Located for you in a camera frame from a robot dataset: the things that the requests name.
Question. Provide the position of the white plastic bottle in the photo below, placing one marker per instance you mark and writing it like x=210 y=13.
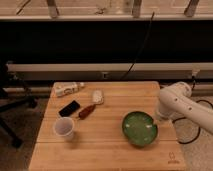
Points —
x=69 y=88

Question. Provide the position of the white plastic cup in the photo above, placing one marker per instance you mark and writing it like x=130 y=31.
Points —
x=64 y=128

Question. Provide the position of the black phone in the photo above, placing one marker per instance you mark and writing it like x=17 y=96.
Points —
x=69 y=109

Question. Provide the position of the green ceramic bowl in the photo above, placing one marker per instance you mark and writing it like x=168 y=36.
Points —
x=139 y=128

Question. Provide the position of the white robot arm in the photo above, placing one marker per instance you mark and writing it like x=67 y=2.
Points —
x=176 y=98

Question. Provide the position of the brown handled brush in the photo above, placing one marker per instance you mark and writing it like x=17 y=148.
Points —
x=97 y=99

